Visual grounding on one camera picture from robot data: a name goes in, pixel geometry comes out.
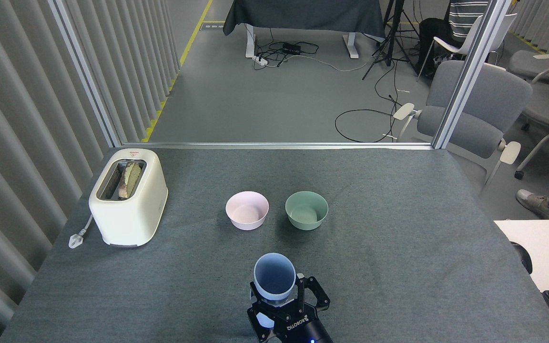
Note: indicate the white power strip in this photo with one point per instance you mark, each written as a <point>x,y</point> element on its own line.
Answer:
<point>261,60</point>

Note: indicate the black tripod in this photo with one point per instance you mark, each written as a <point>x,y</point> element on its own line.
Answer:
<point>389,43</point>

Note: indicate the toasted bread slice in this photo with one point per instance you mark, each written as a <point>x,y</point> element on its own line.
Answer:
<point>130,178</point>

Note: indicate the silver aluminium rail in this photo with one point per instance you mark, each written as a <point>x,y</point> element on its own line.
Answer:
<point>274,145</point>

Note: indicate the silver aluminium post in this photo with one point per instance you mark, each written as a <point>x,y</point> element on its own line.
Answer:
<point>470,71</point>
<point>84,71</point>

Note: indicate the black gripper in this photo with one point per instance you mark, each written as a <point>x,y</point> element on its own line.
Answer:
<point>303,329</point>

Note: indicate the black power strip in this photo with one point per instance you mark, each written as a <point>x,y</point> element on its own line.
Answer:
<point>291,48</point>

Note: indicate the cream white toaster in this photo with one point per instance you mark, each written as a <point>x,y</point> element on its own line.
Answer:
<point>129,219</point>

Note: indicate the grey office chair white armrests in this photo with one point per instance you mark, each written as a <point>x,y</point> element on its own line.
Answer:
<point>498,105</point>

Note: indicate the white plastic chair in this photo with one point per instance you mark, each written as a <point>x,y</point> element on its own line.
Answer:
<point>451,47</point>

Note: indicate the white table frame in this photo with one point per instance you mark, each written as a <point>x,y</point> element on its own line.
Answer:
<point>250,43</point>

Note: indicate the white desk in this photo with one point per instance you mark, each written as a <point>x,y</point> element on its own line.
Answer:
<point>546,247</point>

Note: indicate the pink bowl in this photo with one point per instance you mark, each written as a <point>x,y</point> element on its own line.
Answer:
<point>247,215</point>

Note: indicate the black rounded object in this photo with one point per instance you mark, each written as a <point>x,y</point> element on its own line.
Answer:
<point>523,257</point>

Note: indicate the green bowl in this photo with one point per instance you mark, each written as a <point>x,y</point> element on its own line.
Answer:
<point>306,215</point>

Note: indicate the dark grey tablecloth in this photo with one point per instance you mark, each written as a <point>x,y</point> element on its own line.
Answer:
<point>303,14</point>

